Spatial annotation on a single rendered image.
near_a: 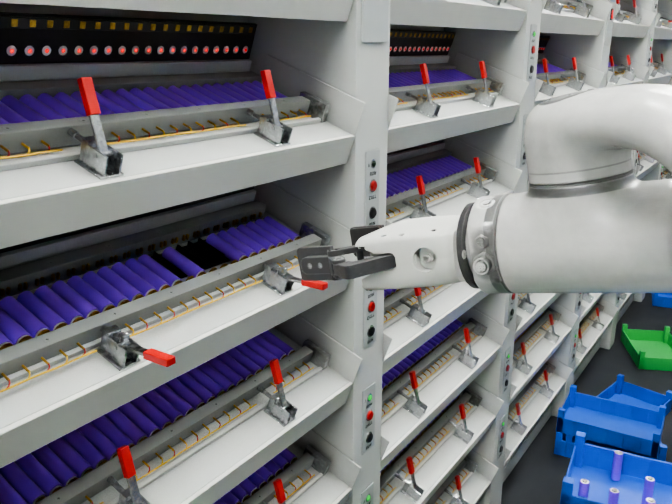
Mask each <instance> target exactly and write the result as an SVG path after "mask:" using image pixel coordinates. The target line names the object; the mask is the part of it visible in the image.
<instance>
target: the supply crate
mask: <svg viewBox="0 0 672 504"><path fill-rule="evenodd" d="M585 440H586V433H584V432H580V431H577V432H576V435H575V444H574V448H573V452H572V455H571V459H570V463H569V466H568V470H567V473H566V476H564V478H563V481H562V490H561V499H560V504H608V495H609V489H610V488H616V489H618V490H619V491H620V493H619V500H618V504H641V501H642V494H643V488H644V481H645V477H646V476H651V477H653V478H654V479H655V485H654V491H653V499H655V501H656V504H672V463H670V462H666V461H661V460H657V459H653V458H648V457H644V456H640V455H636V454H631V453H627V452H623V451H622V452H623V453H624V454H623V462H622V469H621V476H620V480H619V481H614V480H612V479H611V471H612V463H613V456H614V451H615V450H614V449H610V448H606V447H601V446H597V445H593V444H588V443H585ZM580 479H587V480H589V481H590V485H589V493H588V498H586V497H582V496H578V492H579V483H580Z"/></svg>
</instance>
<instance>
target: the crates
mask: <svg viewBox="0 0 672 504"><path fill-rule="evenodd" d="M652 306H658V307H666V308H672V293H652ZM620 340H621V342H622V343H623V345H624V346H625V348H626V350H627V351H628V353H629V354H630V356H631V358H632V359H633V361H634V363H635V364H636V366H637V367H638V369H644V370H660V371H672V335H671V334H670V327H669V326H664V331H657V330H639V329H628V325H627V324H622V330H621V338H620ZM576 391H577V385H572V384H571V386H570V392H569V395H568V397H567V399H566V401H565V403H564V405H562V408H561V407H559V409H558V417H557V426H556V439H555V448H554V454H558V455H561V456H564V457H569V458H571V455H572V452H573V448H574V444H575V435H576V432H577V431H580V432H584V433H586V440H585V443H588V444H593V445H597V446H601V447H606V448H610V449H614V450H620V451H623V452H627V453H631V454H636V455H640V456H644V457H648V458H653V459H657V460H661V461H665V460H666V453H667V446H666V445H664V444H662V442H661V436H662V432H663V427H664V420H665V416H666V415H667V414H668V413H669V412H670V411H671V407H672V391H671V390H668V391H666V395H663V394H660V393H657V392H654V391H651V390H648V389H645V388H643V387H640V386H637V385H634V384H631V383H628V382H625V381H624V375H622V374H618V375H617V381H616V382H614V383H613V384H612V385H611V386H609V387H608V388H607V389H605V390H604V391H603V392H601V393H600V394H599V395H597V396H592V395H587V394H583V393H579V392H576Z"/></svg>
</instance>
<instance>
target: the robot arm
mask: <svg viewBox="0 0 672 504"><path fill-rule="evenodd" d="M524 146H525V156H526V163H527V170H528V179H529V191H528V192H523V193H513V194H501V195H490V196H482V197H480V198H479V199H477V200H476V202H472V203H469V204H467V205H466V206H465V207H464V209H463V210H462V212H461V214H460V215H448V216H433V217H423V218H414V219H408V220H403V221H399V222H396V223H393V224H391V225H387V226H385V227H384V224H382V225H368V226H355V227H352V228H350V236H351V242H352V246H346V247H341V248H335V249H334V248H333V245H328V246H310V247H301V248H298V249H297V257H298V262H299V267H300V273H301V278H302V279H303V280H304V281H323V280H334V281H335V280H342V279H346V280H350V279H355V278H359V277H362V276H366V275H369V276H367V277H365V278H363V279H361V280H362V287H363V288H364V289H366V290H384V289H402V288H418V287H430V286H439V285H447V284H454V283H459V282H464V281H466V282H467V284H468V285H469V286H471V287H472V288H479V289H480V290H482V291H483V292H485V293H489V294H495V293H672V179H663V180H652V181H640V180H638V179H637V178H636V177H635V176H634V173H633V166H632V150H636V151H639V152H641V153H644V154H646V155H648V156H649V157H651V158H653V159H655V160H656V161H658V162H659V163H660V164H662V165H663V166H665V167H666V168H667V169H668V170H669V171H670V172H671V173H672V85H666V84H630V85H620V86H612V87H605V88H599V89H594V88H593V89H588V90H586V91H580V92H574V93H569V94H564V95H560V96H557V97H552V98H549V99H547V100H545V101H544V102H542V103H540V104H538V105H537V106H536V107H534V108H533V109H532V111H531V112H530V113H529V115H528V117H527V119H526V123H525V130H524ZM351 253H353V254H354V255H355V256H356V257H357V261H347V262H346V259H345V257H343V256H342V255H346V254H351ZM368 256H371V257H369V258H366V259H364V257H368ZM370 274H371V275H370Z"/></svg>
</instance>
